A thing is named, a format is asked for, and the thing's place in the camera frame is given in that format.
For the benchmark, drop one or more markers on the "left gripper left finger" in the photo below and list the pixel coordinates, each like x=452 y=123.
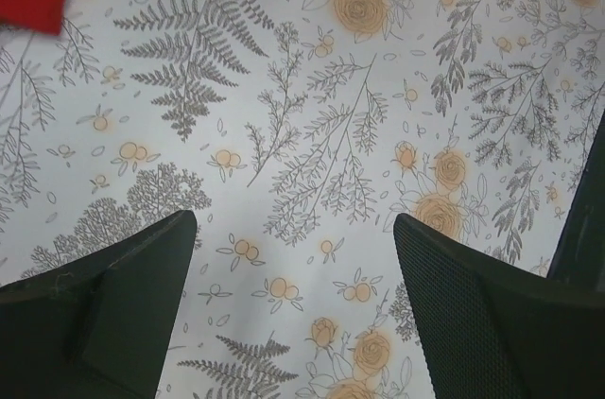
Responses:
x=99 y=326

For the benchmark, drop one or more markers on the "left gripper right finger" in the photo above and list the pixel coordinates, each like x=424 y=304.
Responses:
x=491 y=330

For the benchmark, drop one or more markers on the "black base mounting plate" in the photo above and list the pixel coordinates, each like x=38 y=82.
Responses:
x=579 y=257

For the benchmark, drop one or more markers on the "floral patterned table mat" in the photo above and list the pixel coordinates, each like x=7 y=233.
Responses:
x=297 y=131

